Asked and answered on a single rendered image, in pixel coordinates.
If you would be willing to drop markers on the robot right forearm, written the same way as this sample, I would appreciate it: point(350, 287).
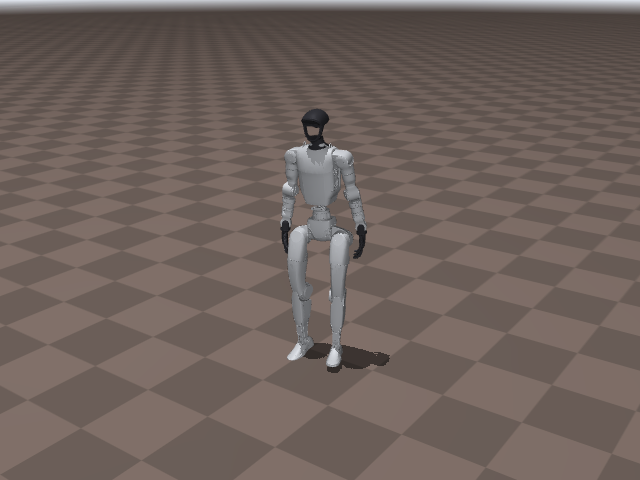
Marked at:
point(287, 208)

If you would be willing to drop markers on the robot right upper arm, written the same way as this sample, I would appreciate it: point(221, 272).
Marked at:
point(291, 188)

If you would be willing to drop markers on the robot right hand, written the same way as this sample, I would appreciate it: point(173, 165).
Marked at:
point(285, 228)

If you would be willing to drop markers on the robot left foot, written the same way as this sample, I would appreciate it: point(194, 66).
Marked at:
point(334, 357)

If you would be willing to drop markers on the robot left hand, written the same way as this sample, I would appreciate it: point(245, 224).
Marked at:
point(360, 231)

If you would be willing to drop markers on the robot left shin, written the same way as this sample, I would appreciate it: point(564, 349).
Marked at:
point(337, 316)

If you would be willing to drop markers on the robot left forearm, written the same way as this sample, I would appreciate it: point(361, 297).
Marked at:
point(357, 212)

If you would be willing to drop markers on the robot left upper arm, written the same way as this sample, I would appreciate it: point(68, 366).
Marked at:
point(344, 160)

